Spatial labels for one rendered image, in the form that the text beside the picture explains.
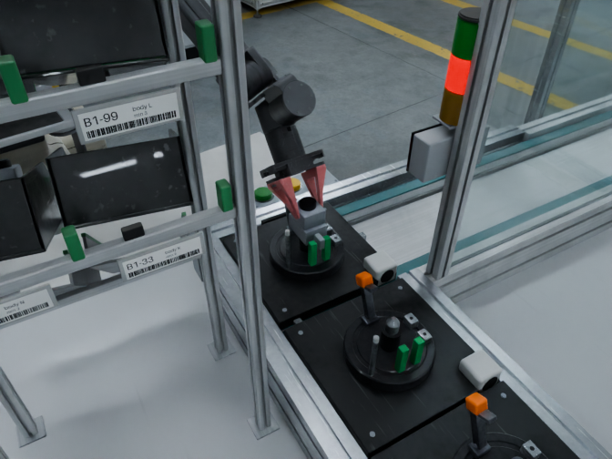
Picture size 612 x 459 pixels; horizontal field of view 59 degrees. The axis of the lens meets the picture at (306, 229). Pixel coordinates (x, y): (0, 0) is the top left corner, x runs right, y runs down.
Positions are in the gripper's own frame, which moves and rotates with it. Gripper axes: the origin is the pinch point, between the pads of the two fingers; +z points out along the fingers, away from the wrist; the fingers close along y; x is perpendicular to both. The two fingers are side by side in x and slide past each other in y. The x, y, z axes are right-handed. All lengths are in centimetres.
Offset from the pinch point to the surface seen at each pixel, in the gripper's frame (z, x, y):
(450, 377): 30.0, -18.9, 4.5
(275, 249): 5.0, 7.4, -5.5
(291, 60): -96, 283, 153
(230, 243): 1.6, 14.5, -11.2
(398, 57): -72, 255, 225
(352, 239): 8.6, 6.4, 9.7
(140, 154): -12.7, -29.5, -28.4
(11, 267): -9, 43, -50
